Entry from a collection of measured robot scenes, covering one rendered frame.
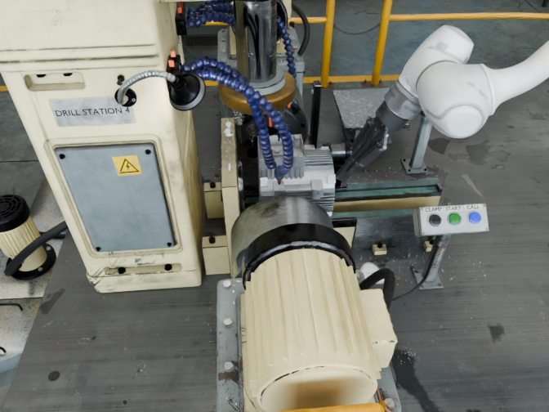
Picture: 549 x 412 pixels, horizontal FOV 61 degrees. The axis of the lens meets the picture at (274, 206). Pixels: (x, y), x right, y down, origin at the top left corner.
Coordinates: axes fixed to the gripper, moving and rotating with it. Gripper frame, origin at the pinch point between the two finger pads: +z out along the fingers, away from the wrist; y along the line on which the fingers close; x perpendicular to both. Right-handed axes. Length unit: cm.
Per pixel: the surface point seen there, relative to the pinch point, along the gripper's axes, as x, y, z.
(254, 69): -34.5, -1.6, -13.1
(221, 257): -18.4, 7.7, 37.2
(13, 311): -64, -11, 115
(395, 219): 22.3, 1.9, 7.8
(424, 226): 16.2, 17.5, -4.0
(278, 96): -27.3, 1.1, -10.9
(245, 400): -29, 62, 8
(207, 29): 2, -315, 107
